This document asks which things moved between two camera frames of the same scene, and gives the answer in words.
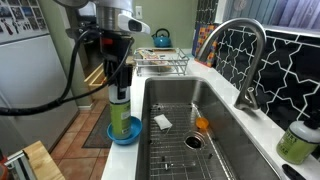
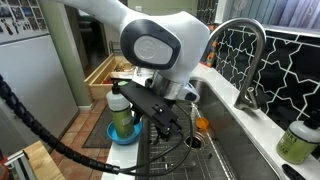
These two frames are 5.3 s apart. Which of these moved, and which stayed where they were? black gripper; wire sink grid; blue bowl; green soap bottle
Moved: black gripper
Stayed: green soap bottle; blue bowl; wire sink grid
